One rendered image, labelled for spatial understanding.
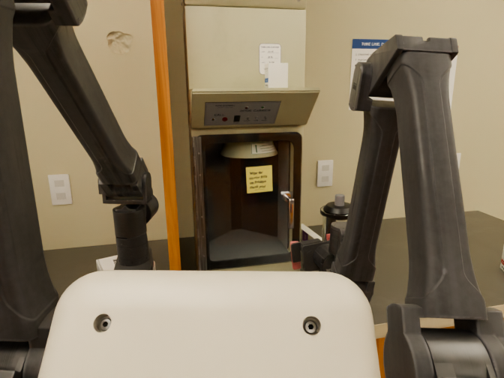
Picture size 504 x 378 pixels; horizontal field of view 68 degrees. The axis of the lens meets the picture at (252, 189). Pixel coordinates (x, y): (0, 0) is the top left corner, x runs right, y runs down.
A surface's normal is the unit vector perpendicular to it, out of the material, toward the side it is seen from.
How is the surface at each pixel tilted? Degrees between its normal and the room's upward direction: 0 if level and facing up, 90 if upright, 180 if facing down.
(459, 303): 58
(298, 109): 135
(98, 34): 90
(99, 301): 40
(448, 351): 28
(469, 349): 22
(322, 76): 90
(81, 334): 47
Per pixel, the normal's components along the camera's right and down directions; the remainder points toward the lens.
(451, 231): 0.04, -0.29
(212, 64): 0.22, 0.25
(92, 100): 1.00, 0.07
